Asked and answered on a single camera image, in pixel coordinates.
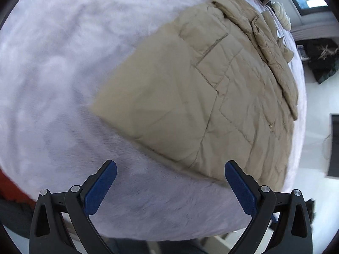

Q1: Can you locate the lavender bed blanket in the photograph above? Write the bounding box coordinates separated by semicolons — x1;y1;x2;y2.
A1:
1;0;306;241

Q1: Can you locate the dark plant decoration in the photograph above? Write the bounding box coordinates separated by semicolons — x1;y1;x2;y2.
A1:
306;39;338;84

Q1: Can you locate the beige padded jacket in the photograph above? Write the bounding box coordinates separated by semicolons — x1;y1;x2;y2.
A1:
91;0;298;189

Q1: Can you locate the wall mounted television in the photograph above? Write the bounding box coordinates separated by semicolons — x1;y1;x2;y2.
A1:
327;114;339;178

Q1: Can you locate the cream quilted puffer jacket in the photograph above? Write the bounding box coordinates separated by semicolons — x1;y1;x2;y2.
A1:
272;2;291;31

